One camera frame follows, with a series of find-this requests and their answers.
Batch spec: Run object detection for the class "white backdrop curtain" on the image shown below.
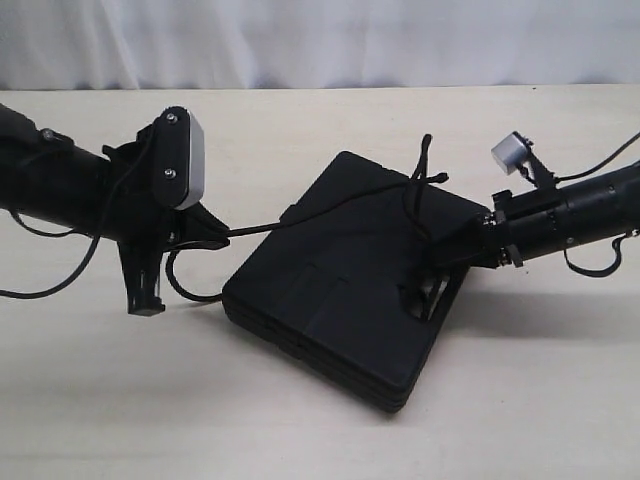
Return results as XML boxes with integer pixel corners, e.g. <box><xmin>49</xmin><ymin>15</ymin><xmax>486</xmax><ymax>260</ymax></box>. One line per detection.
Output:
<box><xmin>1</xmin><ymin>1</ymin><xmax>639</xmax><ymax>90</ymax></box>

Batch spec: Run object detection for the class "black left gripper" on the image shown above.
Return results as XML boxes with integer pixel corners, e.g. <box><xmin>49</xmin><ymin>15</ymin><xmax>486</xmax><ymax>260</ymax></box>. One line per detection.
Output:
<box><xmin>102</xmin><ymin>106</ymin><xmax>230</xmax><ymax>316</ymax></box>

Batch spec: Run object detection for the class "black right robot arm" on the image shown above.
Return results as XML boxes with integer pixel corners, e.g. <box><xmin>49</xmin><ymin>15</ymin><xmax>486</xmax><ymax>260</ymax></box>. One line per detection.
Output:
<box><xmin>401</xmin><ymin>164</ymin><xmax>639</xmax><ymax>322</ymax></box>

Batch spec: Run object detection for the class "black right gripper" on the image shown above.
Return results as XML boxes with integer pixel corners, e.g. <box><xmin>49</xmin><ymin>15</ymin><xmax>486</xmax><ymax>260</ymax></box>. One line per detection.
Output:
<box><xmin>405</xmin><ymin>189</ymin><xmax>565</xmax><ymax>320</ymax></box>

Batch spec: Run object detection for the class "black plastic carrying case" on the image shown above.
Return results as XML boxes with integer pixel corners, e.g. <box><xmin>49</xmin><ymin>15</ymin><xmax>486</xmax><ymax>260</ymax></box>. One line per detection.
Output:
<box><xmin>221</xmin><ymin>150</ymin><xmax>487</xmax><ymax>414</ymax></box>

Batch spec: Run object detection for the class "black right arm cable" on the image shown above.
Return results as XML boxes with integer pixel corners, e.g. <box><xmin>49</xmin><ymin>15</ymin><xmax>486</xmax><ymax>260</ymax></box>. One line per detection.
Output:
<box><xmin>554</xmin><ymin>130</ymin><xmax>640</xmax><ymax>277</ymax></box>

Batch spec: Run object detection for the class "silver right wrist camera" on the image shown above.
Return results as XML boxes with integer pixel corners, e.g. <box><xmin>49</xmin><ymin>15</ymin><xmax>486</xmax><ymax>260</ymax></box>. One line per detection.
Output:
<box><xmin>491</xmin><ymin>131</ymin><xmax>533</xmax><ymax>175</ymax></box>

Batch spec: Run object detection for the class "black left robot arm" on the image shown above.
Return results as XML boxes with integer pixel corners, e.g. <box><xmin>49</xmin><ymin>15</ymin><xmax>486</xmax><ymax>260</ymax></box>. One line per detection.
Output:
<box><xmin>1</xmin><ymin>106</ymin><xmax>230</xmax><ymax>316</ymax></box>

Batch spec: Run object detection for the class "black braided rope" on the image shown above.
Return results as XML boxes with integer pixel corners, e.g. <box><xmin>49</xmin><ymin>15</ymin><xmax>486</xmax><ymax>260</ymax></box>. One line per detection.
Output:
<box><xmin>164</xmin><ymin>132</ymin><xmax>451</xmax><ymax>304</ymax></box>

